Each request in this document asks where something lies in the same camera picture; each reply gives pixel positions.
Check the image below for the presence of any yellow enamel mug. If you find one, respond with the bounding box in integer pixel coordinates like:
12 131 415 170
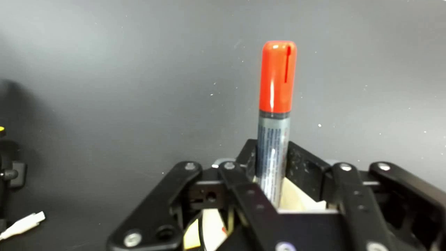
182 178 340 251

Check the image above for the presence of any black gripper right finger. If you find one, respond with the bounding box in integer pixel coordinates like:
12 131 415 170
283 140 333 202

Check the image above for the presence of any red capped marker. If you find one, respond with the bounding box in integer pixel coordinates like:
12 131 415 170
253 39 298 207

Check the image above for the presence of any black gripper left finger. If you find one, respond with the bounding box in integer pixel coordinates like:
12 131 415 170
234 138 259 181

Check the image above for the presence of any white cable plug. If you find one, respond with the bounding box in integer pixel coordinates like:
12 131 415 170
0 210 47 242

